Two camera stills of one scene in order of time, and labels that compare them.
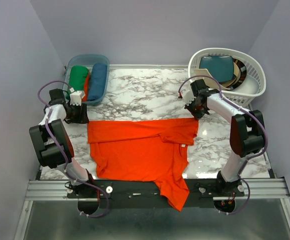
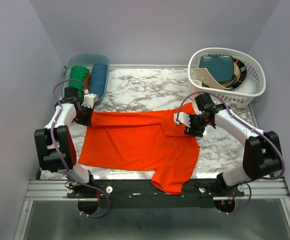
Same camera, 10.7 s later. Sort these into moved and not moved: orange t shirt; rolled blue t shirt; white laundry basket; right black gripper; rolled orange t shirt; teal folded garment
Moved: orange t shirt; right black gripper
Not moved: rolled blue t shirt; teal folded garment; white laundry basket; rolled orange t shirt
